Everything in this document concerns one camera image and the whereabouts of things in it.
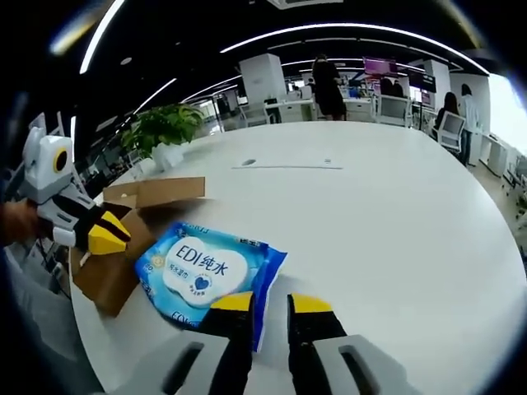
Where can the ceiling light strip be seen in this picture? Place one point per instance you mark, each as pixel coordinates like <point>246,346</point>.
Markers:
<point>101,35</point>

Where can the dark monitor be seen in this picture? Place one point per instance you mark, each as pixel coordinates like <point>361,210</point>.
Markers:
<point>422,81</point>

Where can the purple lit monitor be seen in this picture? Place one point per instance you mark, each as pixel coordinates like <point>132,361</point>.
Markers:
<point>379,66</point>

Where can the green potted plant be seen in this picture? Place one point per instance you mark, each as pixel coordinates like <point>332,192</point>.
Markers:
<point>164,127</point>

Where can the brown cardboard shoe box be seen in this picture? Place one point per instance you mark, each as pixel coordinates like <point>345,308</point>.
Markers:
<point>111,280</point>

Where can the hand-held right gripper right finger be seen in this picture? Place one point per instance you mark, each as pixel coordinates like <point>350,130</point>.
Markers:
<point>309,341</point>

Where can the person's left hand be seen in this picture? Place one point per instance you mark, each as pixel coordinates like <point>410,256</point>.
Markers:
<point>18,224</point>

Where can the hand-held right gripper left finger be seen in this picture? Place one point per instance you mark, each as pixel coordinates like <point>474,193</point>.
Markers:
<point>230,341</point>

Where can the white cabinet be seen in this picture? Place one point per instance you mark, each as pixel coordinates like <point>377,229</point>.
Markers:
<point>494,154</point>

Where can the white office chair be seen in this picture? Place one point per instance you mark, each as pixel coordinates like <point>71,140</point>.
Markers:
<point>452,131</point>
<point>395,110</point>

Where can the long curved ceiling light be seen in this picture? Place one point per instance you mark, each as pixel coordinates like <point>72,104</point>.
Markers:
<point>354,28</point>

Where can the blue soft wet wipes pack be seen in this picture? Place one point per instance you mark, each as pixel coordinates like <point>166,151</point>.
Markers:
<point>206,263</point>

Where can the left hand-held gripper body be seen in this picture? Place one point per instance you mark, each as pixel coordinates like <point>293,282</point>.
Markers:
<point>45,168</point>

